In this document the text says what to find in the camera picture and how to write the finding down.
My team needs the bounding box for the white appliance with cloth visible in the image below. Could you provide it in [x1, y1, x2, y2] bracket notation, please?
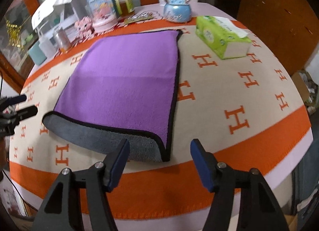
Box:
[31, 0, 88, 39]

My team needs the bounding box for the cardboard box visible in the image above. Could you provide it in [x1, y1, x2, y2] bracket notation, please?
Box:
[291, 70, 318, 115]

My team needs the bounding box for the purple grey microfiber towel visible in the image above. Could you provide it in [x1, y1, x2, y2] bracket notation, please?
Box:
[42, 29, 182, 162]

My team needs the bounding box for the white squeeze bottle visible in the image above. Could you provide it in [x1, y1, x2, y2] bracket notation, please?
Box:
[38, 31, 57, 58]

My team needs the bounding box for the silver orange can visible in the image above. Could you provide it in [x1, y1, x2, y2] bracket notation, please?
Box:
[53, 28, 71, 53]

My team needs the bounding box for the pink glass dome ornament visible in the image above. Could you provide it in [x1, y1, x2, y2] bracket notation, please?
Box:
[87, 0, 118, 33]

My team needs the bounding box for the blue cartoon box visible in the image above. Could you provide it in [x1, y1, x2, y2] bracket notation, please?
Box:
[87, 0, 117, 21]

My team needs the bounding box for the pink block pig figure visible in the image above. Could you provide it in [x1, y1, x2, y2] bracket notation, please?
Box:
[74, 16, 94, 39]

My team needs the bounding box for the glass bottle amber liquid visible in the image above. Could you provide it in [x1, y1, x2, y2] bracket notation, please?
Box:
[115, 0, 135, 17]

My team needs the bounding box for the foil pill blister pack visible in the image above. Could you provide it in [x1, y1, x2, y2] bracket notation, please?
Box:
[124, 12, 154, 25]

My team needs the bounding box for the blue castle snow globe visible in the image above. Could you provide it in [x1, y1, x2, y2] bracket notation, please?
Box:
[163, 0, 192, 23]

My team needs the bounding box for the green tissue pack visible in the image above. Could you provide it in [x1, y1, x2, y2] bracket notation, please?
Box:
[195, 16, 252, 60]

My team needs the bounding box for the brown wooden cabinet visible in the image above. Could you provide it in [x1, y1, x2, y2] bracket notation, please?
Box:
[237, 0, 318, 75]

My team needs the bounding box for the teal cylindrical humidifier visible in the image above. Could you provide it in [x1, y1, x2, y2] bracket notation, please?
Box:
[28, 41, 46, 65]

